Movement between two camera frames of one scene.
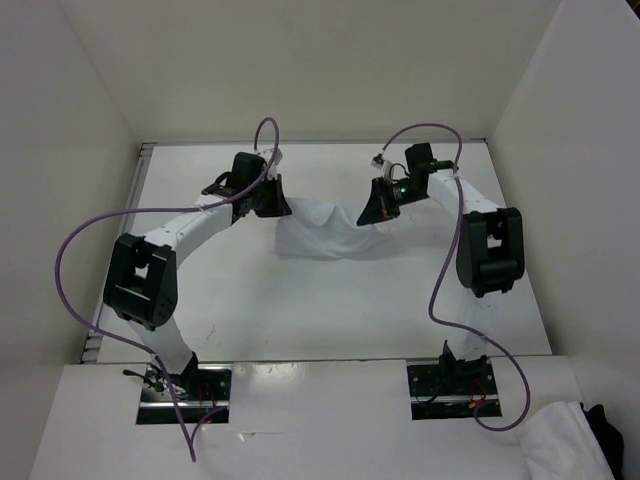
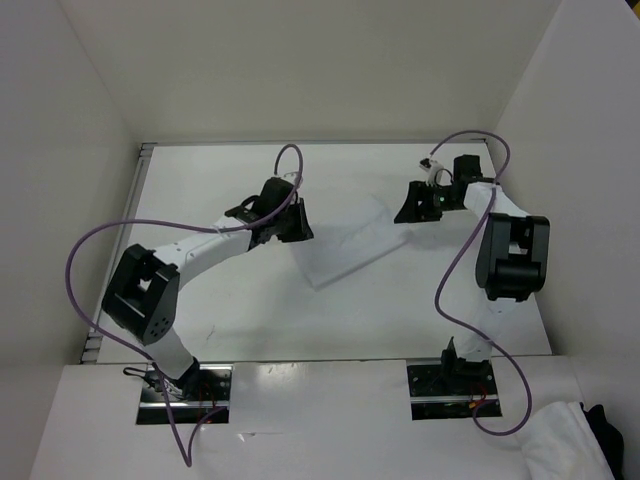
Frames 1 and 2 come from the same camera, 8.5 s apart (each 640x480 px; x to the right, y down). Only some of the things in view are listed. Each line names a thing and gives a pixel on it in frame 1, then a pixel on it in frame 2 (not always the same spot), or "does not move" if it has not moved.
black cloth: (609, 438) does not move
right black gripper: (378, 206) → (411, 211)
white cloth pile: (557, 443) does not move
